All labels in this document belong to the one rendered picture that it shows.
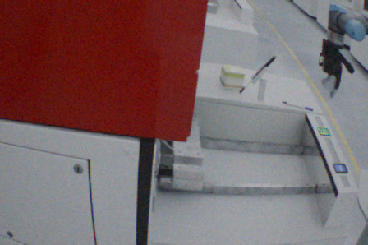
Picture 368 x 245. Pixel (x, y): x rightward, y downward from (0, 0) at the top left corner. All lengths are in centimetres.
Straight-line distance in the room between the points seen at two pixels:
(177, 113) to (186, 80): 5
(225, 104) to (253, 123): 12
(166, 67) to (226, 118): 95
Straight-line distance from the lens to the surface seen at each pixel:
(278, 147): 169
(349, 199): 132
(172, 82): 76
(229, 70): 172
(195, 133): 160
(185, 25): 73
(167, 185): 140
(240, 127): 171
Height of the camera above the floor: 160
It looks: 26 degrees down
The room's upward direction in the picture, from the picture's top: 8 degrees clockwise
